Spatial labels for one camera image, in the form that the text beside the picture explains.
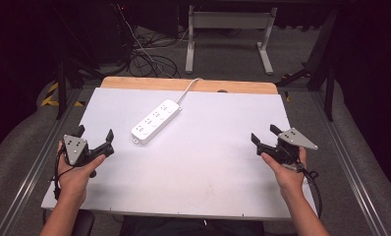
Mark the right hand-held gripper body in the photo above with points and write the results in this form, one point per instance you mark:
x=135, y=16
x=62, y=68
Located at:
x=290, y=146

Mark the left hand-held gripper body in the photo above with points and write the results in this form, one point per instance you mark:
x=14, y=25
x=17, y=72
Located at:
x=75, y=150

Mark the white power strip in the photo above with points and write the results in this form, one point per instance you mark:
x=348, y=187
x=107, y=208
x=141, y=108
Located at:
x=156, y=121

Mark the person's dark clothing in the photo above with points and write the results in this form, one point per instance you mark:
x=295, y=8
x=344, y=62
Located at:
x=192, y=227

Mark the person's right hand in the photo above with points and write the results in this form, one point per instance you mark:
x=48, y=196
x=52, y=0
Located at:
x=287, y=173

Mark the white metal table frame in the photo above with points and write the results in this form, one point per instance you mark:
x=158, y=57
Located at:
x=230, y=39

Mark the black metal stand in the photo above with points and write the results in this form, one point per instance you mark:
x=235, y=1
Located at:
x=66, y=75
x=319, y=69

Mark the yellow black hazard tape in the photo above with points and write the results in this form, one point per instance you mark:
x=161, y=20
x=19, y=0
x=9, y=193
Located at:
x=54, y=96

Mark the black chair part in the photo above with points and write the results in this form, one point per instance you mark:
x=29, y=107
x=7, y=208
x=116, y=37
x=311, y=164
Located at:
x=82, y=223

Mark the person's left hand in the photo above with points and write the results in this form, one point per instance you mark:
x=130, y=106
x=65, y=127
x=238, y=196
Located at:
x=75, y=175

